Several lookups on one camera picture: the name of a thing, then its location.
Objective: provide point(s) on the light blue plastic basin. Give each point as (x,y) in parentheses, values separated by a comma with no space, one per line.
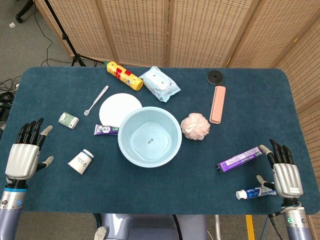
(140,155)

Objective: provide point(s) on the black tripod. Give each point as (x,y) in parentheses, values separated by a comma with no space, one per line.
(65,37)

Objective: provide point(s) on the light blue wet wipes pack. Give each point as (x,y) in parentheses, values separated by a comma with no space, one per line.
(160,83)

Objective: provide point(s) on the pink bath pouf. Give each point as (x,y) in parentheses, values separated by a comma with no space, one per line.
(196,126)

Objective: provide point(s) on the white toothbrush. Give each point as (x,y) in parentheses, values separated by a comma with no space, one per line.
(98,98)

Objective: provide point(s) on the purple toothpaste box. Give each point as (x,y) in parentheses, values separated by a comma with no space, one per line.
(237,161)

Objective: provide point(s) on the white table leg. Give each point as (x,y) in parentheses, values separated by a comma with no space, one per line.
(218,227)

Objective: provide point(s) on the black round disc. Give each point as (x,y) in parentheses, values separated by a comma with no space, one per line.
(211,77)

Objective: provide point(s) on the yellow bottle red label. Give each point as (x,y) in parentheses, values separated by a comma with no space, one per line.
(125,76)

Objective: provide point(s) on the small green white box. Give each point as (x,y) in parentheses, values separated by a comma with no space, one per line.
(68,120)

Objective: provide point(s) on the teal table cloth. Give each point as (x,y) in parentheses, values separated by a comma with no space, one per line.
(175,187)

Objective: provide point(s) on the black office chair base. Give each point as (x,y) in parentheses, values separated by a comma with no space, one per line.
(22,12)

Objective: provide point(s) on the purple toothpaste tube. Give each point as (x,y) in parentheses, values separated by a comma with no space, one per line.
(105,129)

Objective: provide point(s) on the white round flat disc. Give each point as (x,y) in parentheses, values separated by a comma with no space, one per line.
(117,107)

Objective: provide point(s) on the white paper cup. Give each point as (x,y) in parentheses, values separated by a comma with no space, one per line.
(81,162)

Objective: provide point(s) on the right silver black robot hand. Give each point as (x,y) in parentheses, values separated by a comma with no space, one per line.
(287,180)

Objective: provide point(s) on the grey-blue robot torso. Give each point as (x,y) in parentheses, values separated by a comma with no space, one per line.
(150,227)

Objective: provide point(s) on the wicker folding screen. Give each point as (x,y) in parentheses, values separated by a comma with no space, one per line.
(200,30)

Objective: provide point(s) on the blue white toothpaste tube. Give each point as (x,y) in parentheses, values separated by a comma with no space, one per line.
(250,193)

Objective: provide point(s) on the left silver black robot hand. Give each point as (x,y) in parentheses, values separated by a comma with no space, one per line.
(22,160)

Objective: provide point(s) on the pink toothbrush case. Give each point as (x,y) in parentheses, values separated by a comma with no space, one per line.
(218,105)

